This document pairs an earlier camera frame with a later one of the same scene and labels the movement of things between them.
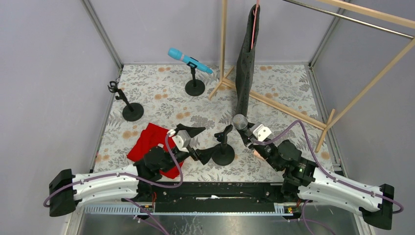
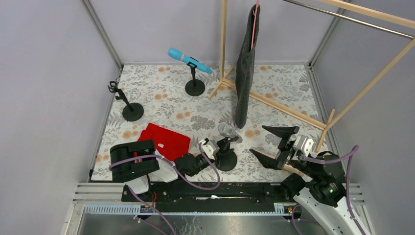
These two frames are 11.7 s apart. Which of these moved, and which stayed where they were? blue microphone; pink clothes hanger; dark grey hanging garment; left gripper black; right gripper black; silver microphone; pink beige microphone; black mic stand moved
Moved: silver microphone; pink beige microphone; right gripper black; left gripper black
Stayed: pink clothes hanger; black mic stand moved; blue microphone; dark grey hanging garment
